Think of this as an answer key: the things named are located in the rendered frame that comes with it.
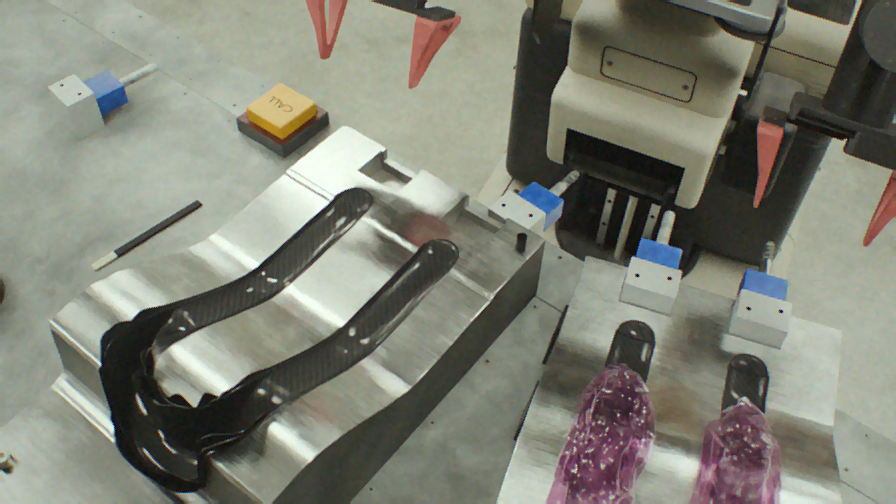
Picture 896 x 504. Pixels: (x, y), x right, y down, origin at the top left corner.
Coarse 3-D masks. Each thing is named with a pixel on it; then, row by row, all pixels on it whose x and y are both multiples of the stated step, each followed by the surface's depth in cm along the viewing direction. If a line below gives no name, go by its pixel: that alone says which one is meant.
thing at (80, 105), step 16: (64, 80) 104; (80, 80) 104; (96, 80) 106; (112, 80) 106; (128, 80) 108; (64, 96) 102; (80, 96) 102; (96, 96) 104; (112, 96) 105; (64, 112) 104; (80, 112) 103; (96, 112) 105; (80, 128) 104; (96, 128) 106
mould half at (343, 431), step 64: (320, 192) 89; (384, 192) 89; (448, 192) 89; (192, 256) 82; (256, 256) 84; (384, 256) 84; (512, 256) 84; (64, 320) 72; (256, 320) 77; (320, 320) 79; (448, 320) 79; (512, 320) 90; (64, 384) 76; (192, 384) 69; (384, 384) 74; (448, 384) 83; (0, 448) 72; (64, 448) 73; (256, 448) 65; (320, 448) 66; (384, 448) 77
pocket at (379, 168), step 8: (384, 152) 93; (376, 160) 93; (384, 160) 94; (360, 168) 91; (368, 168) 92; (376, 168) 94; (384, 168) 94; (392, 168) 93; (400, 168) 93; (368, 176) 93; (376, 176) 94; (384, 176) 94; (392, 176) 94; (400, 176) 93; (408, 176) 92; (384, 184) 93; (392, 184) 93; (400, 184) 93
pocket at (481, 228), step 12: (456, 204) 88; (468, 204) 90; (444, 216) 87; (456, 216) 89; (468, 216) 90; (480, 216) 89; (456, 228) 89; (468, 228) 89; (480, 228) 90; (492, 228) 89; (480, 240) 88
